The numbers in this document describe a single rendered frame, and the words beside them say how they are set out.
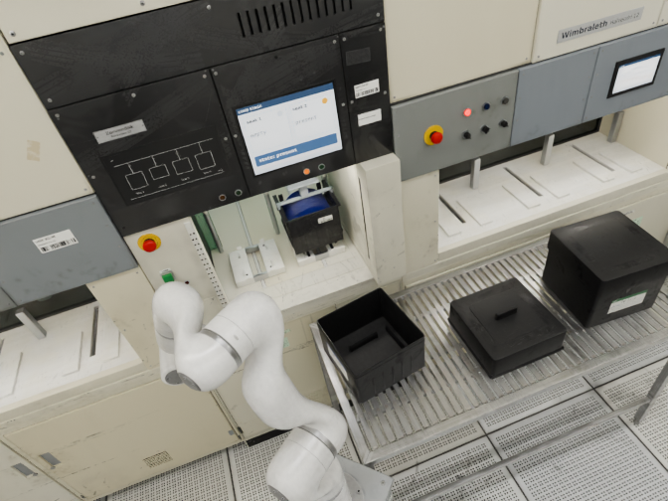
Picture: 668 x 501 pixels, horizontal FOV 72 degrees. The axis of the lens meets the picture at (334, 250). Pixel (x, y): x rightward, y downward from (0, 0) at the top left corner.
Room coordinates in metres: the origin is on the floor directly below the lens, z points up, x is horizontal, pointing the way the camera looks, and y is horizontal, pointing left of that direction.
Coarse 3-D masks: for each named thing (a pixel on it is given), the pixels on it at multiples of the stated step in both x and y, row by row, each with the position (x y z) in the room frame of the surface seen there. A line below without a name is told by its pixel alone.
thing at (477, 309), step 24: (504, 288) 1.09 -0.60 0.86; (456, 312) 1.03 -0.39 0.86; (480, 312) 1.01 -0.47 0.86; (504, 312) 0.97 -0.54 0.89; (528, 312) 0.97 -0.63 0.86; (480, 336) 0.91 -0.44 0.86; (504, 336) 0.89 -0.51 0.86; (528, 336) 0.87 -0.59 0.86; (552, 336) 0.86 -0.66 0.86; (480, 360) 0.87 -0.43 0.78; (504, 360) 0.81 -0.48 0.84; (528, 360) 0.83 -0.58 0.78
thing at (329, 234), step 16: (304, 192) 1.52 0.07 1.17; (320, 192) 1.54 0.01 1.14; (336, 208) 1.45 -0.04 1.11; (288, 224) 1.41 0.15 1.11; (304, 224) 1.43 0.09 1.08; (320, 224) 1.44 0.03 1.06; (336, 224) 1.45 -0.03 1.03; (304, 240) 1.42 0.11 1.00; (320, 240) 1.44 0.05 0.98; (336, 240) 1.45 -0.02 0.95
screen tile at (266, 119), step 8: (264, 112) 1.22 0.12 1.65; (272, 112) 1.22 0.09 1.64; (248, 120) 1.21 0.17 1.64; (256, 120) 1.21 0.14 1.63; (264, 120) 1.22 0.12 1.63; (272, 120) 1.22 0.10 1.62; (280, 120) 1.23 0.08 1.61; (248, 128) 1.21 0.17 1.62; (256, 128) 1.21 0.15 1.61; (280, 128) 1.23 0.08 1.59; (288, 128) 1.23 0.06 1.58; (248, 136) 1.21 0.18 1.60; (264, 136) 1.22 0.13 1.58; (272, 136) 1.22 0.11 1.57; (280, 136) 1.22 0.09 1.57; (288, 136) 1.23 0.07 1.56; (256, 144) 1.21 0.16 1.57; (264, 144) 1.21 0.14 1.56; (272, 144) 1.22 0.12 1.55; (280, 144) 1.22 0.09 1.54
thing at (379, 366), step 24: (336, 312) 1.08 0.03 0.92; (360, 312) 1.12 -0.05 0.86; (384, 312) 1.14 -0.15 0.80; (336, 336) 1.08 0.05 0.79; (360, 336) 1.08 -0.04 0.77; (384, 336) 1.05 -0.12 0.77; (408, 336) 1.00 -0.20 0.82; (336, 360) 0.93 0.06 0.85; (360, 360) 0.97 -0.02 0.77; (384, 360) 0.84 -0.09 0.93; (408, 360) 0.87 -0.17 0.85; (360, 384) 0.81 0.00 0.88; (384, 384) 0.84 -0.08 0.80
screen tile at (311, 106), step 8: (320, 96) 1.25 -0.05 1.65; (328, 96) 1.26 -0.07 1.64; (296, 104) 1.24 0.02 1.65; (304, 104) 1.24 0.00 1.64; (312, 104) 1.25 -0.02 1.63; (320, 104) 1.25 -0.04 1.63; (328, 104) 1.26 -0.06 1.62; (296, 112) 1.24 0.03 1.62; (304, 112) 1.24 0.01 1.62; (312, 112) 1.25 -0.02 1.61; (328, 112) 1.26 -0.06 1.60; (320, 120) 1.25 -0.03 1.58; (328, 120) 1.25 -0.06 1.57; (296, 128) 1.23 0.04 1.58; (304, 128) 1.24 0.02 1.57; (312, 128) 1.24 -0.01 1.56; (320, 128) 1.25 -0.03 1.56; (328, 128) 1.25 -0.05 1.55; (296, 136) 1.23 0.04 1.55; (304, 136) 1.24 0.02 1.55
